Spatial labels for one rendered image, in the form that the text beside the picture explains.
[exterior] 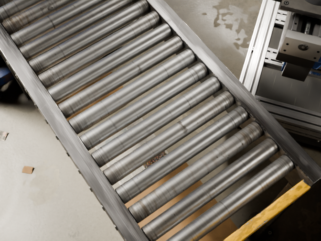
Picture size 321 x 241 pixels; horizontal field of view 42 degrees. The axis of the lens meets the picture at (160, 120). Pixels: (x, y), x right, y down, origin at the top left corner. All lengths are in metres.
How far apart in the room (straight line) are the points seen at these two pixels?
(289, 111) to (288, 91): 0.12
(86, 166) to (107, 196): 0.11
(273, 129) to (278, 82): 0.82
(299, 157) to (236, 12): 1.45
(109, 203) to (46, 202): 0.92
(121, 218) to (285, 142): 0.51
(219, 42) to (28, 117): 1.11
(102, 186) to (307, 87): 1.22
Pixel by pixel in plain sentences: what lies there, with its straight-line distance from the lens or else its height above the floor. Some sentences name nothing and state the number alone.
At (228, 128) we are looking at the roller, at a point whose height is 0.79.
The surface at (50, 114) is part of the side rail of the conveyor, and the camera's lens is 1.28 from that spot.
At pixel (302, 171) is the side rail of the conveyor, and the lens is 1.22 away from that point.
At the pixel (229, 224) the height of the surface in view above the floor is 0.00.
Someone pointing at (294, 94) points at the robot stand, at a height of 0.21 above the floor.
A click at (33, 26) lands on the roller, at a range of 1.49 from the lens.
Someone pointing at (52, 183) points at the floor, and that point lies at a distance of 2.07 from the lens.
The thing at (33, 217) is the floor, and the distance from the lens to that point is 2.05.
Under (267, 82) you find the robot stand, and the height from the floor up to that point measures 0.21.
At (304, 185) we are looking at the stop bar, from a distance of 1.19.
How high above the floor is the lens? 1.90
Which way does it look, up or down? 64 degrees down
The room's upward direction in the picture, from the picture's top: 2 degrees counter-clockwise
